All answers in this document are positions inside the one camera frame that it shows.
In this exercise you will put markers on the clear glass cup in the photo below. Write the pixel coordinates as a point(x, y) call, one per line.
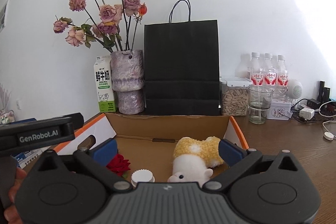
point(259, 102)

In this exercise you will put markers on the yellow white plush toy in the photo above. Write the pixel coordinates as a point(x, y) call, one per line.
point(194, 160)

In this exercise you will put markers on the person left hand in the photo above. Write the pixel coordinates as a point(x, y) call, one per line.
point(11, 214)

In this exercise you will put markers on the purple textured vase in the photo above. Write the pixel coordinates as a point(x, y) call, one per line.
point(128, 80)

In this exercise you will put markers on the red fabric rose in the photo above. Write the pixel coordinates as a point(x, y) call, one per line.
point(119, 165)

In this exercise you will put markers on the white round speaker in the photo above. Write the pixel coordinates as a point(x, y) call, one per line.
point(294, 90)

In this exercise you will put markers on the dried pink rose bouquet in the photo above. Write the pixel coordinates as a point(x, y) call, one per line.
point(112, 26)

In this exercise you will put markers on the white bottle cap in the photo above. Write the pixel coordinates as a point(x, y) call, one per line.
point(141, 175)

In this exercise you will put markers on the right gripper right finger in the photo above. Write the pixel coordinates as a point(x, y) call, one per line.
point(240, 163)

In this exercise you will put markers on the water bottle pack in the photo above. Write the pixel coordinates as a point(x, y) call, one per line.
point(264, 71)

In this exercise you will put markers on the white patterned tin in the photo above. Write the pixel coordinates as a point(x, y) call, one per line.
point(279, 110)

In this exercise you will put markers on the black paper shopping bag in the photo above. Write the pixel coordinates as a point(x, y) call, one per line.
point(182, 68)

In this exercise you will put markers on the black power strip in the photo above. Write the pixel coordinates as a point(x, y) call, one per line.
point(323, 93)

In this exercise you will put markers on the blue white paper boxes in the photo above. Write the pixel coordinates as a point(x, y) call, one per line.
point(25, 158)

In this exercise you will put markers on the green white milk carton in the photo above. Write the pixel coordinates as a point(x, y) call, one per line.
point(103, 80)

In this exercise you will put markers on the wire storage rack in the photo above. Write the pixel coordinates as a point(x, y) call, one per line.
point(7, 117)

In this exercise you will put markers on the white charger with cables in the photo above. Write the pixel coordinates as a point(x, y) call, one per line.
point(324, 113)

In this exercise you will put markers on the seed filled clear container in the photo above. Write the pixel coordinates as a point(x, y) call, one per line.
point(234, 95)

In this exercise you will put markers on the red cardboard box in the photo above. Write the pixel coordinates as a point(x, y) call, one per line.
point(148, 141)

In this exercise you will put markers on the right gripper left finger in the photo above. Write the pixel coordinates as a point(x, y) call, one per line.
point(92, 162)

